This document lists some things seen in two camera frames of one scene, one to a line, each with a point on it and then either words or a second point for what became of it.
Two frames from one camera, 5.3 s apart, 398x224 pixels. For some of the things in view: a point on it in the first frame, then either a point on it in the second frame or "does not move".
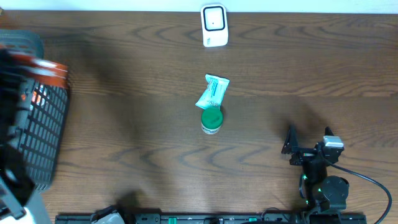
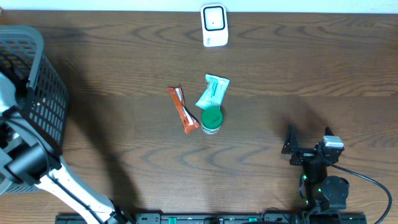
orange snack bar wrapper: [43, 71] to [189, 121]
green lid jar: [211, 120] does not move
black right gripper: [291, 146] does not move
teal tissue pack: [212, 96] does not move
